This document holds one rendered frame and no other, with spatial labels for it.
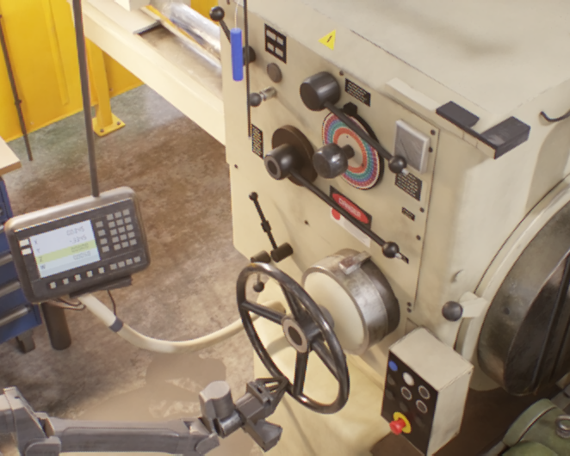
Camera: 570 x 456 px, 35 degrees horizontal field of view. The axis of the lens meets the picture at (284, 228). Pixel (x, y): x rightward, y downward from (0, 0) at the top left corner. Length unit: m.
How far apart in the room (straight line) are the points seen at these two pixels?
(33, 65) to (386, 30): 2.84
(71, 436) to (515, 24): 1.22
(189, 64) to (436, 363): 1.47
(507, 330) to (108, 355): 2.07
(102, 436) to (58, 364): 1.80
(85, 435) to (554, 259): 1.02
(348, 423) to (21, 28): 2.48
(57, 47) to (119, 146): 0.59
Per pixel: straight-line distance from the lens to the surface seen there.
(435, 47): 1.83
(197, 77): 2.96
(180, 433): 2.03
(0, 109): 4.52
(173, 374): 3.63
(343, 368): 1.89
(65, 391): 3.65
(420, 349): 1.97
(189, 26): 3.01
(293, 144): 2.05
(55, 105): 4.65
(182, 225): 4.21
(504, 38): 1.88
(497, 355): 2.07
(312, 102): 1.84
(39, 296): 2.43
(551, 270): 1.96
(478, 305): 1.93
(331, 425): 2.76
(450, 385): 1.93
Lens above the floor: 2.84
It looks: 43 degrees down
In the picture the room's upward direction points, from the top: straight up
